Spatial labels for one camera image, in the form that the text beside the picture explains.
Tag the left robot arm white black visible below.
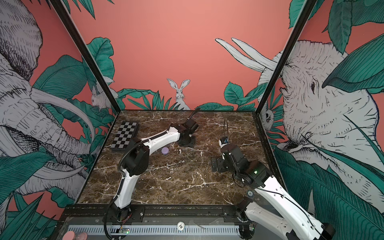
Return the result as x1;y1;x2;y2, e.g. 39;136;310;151
103;107;200;240

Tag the purple earbud charging case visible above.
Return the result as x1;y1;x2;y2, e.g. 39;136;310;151
161;147;170;155

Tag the poker chip on duct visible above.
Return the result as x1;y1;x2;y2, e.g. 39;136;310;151
177;222;186;232

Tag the poker chip near right base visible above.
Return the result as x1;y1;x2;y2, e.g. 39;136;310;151
247;191;254;198

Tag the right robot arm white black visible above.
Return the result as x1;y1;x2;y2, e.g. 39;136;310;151
211;121;336;240

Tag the white slotted cable duct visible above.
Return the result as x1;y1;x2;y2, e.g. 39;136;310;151
64;224;241;237

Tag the black mounting rail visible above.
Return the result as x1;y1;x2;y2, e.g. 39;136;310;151
60;204;247;223

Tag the black white checkerboard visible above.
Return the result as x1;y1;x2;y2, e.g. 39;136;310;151
111;122;140;152

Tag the pink round object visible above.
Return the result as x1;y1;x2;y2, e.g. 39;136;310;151
62;231;88;240

